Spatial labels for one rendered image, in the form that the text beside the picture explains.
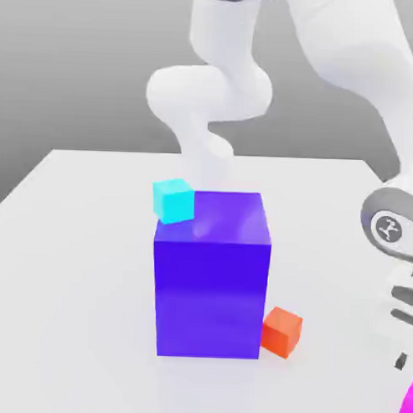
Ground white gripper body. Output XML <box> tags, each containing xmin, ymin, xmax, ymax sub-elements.
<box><xmin>379</xmin><ymin>328</ymin><xmax>413</xmax><ymax>390</ymax></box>

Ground small magenta cube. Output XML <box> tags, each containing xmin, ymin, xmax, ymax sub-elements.
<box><xmin>397</xmin><ymin>378</ymin><xmax>413</xmax><ymax>413</ymax></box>

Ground small orange cube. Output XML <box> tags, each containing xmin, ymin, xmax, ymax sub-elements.
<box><xmin>260</xmin><ymin>306</ymin><xmax>304</xmax><ymax>361</ymax></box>

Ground small cyan cube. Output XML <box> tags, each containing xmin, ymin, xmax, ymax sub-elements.
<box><xmin>151</xmin><ymin>176</ymin><xmax>197</xmax><ymax>226</ymax></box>

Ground large blue box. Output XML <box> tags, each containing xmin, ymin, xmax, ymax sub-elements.
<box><xmin>149</xmin><ymin>188</ymin><xmax>274</xmax><ymax>361</ymax></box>

